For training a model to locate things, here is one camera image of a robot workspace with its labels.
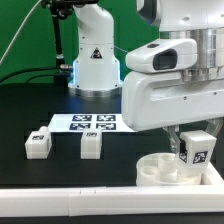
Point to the white marker sheet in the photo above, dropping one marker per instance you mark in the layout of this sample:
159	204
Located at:
78	122

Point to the white L-shaped fence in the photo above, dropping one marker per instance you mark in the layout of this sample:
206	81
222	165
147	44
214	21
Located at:
206	197

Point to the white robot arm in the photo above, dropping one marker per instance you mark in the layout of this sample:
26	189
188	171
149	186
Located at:
96	72

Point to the black camera stand pole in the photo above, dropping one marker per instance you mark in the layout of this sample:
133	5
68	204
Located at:
61	10

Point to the white round stool seat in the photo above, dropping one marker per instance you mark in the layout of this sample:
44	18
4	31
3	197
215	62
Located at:
159	169

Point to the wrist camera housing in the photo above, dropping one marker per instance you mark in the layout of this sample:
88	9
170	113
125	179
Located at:
163	55

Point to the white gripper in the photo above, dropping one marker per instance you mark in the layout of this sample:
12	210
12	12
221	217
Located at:
151	101

